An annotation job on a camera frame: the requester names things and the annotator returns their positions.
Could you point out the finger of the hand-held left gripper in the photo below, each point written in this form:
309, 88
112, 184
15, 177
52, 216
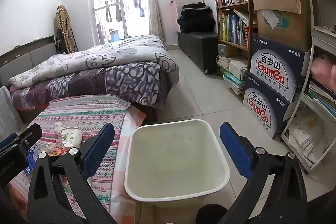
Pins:
8, 141
30, 134

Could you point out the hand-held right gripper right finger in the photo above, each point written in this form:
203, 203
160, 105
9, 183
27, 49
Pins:
235, 150

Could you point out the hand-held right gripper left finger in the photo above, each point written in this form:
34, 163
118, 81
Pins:
98, 150

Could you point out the white tissue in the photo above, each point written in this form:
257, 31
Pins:
58, 127

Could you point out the floral paper cup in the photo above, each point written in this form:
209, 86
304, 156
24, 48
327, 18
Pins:
72, 136

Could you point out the white plastic bin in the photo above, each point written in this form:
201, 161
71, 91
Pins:
170, 161

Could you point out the pink checked sheet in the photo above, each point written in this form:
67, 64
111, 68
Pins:
119, 166

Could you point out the grey checked pillow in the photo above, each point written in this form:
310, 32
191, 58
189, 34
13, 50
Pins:
8, 108

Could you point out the patterned woven cloth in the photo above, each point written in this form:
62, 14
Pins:
86, 113

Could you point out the blue water bottle box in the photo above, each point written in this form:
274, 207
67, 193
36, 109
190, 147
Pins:
262, 111
275, 69

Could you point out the purple patterned blanket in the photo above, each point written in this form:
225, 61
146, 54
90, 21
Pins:
118, 85

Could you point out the pile of white booklets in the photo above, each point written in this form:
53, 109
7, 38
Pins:
307, 137

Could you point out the stack of books on floor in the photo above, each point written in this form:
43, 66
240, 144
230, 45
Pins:
233, 74

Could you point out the grey bed headboard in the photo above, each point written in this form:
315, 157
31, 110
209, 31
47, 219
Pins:
26, 56

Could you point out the grey cartoon quilt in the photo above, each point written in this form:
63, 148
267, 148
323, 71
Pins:
118, 53

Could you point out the small grey box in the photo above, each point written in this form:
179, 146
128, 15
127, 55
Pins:
224, 49

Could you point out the row of slim booklets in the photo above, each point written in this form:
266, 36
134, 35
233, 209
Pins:
321, 95

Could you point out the black folding rack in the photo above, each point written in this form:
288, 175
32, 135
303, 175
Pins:
73, 40

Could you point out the black storage bench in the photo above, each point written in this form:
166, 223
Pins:
199, 48

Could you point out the blue bucket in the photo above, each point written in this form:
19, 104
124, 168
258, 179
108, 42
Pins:
114, 36

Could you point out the pink plush toy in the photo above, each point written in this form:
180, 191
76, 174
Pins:
323, 69

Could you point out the plaid blanket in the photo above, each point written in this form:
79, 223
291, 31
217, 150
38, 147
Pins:
64, 19

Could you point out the row of thick books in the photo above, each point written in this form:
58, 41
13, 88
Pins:
233, 29

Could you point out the brown cardboard box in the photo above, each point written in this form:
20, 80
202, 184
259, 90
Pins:
288, 29

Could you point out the pile of black clothes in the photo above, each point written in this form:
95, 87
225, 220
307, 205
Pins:
195, 19

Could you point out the dark hanging garment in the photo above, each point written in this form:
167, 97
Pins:
118, 8
108, 11

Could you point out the white shelf rack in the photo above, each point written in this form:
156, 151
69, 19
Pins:
319, 35

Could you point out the wooden bookshelf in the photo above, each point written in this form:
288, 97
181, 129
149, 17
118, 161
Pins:
232, 6

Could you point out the beige curtain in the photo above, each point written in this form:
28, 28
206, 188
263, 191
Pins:
153, 8

